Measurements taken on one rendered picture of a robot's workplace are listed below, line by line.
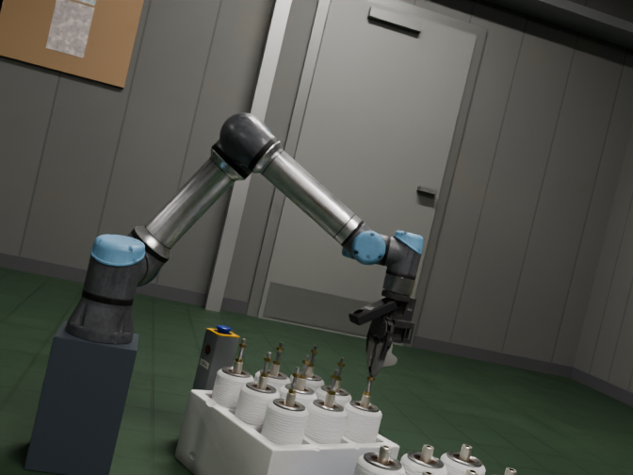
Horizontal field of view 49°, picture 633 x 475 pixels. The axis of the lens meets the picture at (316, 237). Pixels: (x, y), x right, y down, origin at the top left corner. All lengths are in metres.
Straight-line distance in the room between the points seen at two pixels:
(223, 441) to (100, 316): 0.41
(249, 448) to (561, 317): 3.85
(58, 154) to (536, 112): 3.12
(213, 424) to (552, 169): 3.76
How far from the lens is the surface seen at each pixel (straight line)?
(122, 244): 1.62
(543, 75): 5.07
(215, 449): 1.72
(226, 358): 1.93
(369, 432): 1.74
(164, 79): 4.34
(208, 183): 1.71
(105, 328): 1.62
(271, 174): 1.57
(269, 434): 1.59
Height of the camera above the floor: 0.67
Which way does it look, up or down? 1 degrees down
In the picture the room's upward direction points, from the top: 13 degrees clockwise
